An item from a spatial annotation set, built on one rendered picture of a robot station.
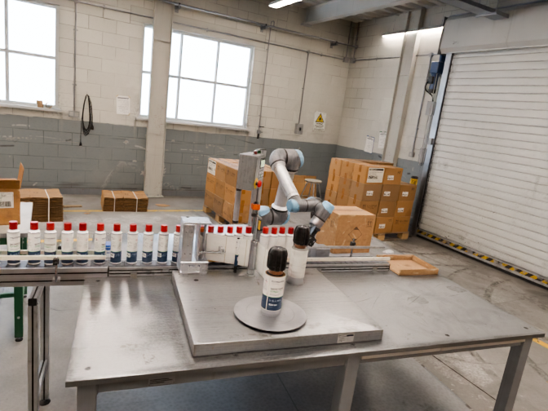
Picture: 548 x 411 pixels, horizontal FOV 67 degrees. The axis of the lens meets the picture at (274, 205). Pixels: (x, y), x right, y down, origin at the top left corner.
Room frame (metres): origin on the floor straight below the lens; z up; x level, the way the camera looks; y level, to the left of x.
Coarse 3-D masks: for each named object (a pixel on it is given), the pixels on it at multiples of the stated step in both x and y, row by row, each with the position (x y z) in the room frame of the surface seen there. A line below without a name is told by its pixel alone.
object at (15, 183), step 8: (0, 184) 2.52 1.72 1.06; (8, 184) 2.54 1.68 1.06; (16, 184) 2.57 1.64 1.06; (0, 192) 2.55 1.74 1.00; (8, 192) 2.58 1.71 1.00; (16, 192) 2.61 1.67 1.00; (0, 200) 2.55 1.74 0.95; (8, 200) 2.58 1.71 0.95; (16, 200) 2.60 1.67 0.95; (0, 208) 2.56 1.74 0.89; (8, 208) 2.58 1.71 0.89; (16, 208) 2.60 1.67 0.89; (0, 216) 2.55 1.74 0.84; (8, 216) 2.58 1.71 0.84; (16, 216) 2.60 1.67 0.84; (0, 224) 2.55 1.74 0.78; (8, 224) 2.58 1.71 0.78
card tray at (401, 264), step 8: (376, 256) 2.66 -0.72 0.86; (384, 256) 2.68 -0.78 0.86; (392, 256) 2.71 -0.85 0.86; (400, 256) 2.73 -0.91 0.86; (408, 256) 2.76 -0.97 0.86; (416, 256) 2.74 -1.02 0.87; (392, 264) 2.61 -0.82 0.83; (400, 264) 2.63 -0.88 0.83; (408, 264) 2.65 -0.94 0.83; (416, 264) 2.67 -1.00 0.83; (424, 264) 2.65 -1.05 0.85; (400, 272) 2.43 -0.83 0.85; (408, 272) 2.45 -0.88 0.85; (416, 272) 2.47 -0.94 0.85; (424, 272) 2.49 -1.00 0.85; (432, 272) 2.52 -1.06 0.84
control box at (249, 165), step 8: (248, 152) 2.29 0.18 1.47; (240, 160) 2.20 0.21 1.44; (248, 160) 2.19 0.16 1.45; (256, 160) 2.19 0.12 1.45; (240, 168) 2.20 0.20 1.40; (248, 168) 2.19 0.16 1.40; (256, 168) 2.19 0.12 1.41; (240, 176) 2.20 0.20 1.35; (248, 176) 2.19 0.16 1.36; (256, 176) 2.21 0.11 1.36; (240, 184) 2.20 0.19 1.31; (248, 184) 2.19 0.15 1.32
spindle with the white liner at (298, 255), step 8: (296, 232) 1.97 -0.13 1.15; (304, 232) 1.96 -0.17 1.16; (296, 240) 1.97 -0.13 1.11; (304, 240) 1.96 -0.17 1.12; (296, 248) 1.98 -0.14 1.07; (304, 248) 1.99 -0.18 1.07; (296, 256) 1.96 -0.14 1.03; (304, 256) 1.97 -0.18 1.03; (296, 264) 1.96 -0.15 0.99; (304, 264) 1.97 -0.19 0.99; (288, 272) 1.99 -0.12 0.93; (296, 272) 1.96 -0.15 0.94; (304, 272) 1.99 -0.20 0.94; (288, 280) 1.99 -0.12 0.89; (296, 280) 1.96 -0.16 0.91
